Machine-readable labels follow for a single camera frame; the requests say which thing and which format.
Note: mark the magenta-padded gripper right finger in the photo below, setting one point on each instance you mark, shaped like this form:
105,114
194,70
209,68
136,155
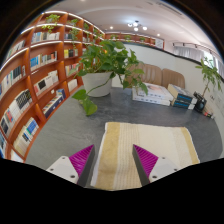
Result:
163,166

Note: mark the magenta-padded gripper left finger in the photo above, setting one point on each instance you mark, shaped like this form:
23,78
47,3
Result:
61,166

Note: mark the cream yellow striped towel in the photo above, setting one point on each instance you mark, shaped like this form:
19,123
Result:
116,156

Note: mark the dark blue white-edged book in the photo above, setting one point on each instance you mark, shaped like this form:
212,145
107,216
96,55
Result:
181,104

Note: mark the flat white book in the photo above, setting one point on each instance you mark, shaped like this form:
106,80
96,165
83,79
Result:
150,101

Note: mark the small stack of books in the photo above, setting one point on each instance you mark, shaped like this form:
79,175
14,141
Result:
209,115

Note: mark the small tree in black pot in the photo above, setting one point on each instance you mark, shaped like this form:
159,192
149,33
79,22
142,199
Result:
200,105

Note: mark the thick dark blue book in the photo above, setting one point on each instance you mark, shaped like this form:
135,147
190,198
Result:
181,94

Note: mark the large white picture book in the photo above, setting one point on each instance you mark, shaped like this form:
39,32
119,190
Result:
156,91

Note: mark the tan padded chair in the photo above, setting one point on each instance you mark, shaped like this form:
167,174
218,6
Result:
151,74
173,78

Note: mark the pothos plant in white pot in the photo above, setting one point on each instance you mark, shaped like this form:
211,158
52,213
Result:
96,83

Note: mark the curved orange wooden bookshelf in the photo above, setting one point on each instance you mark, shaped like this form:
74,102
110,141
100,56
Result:
33,76

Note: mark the white sheer curtain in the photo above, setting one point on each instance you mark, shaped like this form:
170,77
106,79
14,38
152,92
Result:
188,53

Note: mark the multi-bulb ceiling lamp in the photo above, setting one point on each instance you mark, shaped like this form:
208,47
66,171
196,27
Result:
135,25

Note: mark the recessed ceiling lights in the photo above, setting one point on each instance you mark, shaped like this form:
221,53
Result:
111,27

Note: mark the ceiling air vent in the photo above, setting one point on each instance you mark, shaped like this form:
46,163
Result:
170,7

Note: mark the black track light rail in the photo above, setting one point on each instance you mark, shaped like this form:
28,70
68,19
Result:
190,44

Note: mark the orange wall shelf with plants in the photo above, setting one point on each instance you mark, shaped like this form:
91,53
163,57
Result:
133,37

